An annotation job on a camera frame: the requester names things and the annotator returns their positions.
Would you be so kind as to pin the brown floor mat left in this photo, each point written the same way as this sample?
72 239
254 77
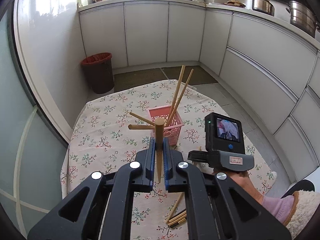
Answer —
129 80

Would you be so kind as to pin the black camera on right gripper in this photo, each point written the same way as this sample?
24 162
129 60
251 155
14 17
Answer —
223 134

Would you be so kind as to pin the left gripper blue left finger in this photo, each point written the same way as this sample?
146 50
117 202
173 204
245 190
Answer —
149 166

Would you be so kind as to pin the steel kettle pot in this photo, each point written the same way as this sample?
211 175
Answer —
264 6

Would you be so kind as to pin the bamboo chopstick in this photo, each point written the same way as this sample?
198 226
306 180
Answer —
169 221
174 207
175 95
177 222
159 130

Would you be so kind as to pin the pink sleeve forearm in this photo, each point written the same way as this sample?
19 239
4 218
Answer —
280 208

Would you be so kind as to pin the steel stock pot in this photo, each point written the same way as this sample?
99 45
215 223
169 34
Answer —
303 18

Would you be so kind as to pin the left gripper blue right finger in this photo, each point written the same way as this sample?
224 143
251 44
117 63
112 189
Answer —
169 156

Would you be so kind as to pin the white kitchen cabinets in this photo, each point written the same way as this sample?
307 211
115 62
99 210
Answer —
270 66

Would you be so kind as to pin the red-rimmed dark waste bin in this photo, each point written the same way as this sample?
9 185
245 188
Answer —
98 72

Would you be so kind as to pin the person's right hand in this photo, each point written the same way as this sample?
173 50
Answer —
243 180

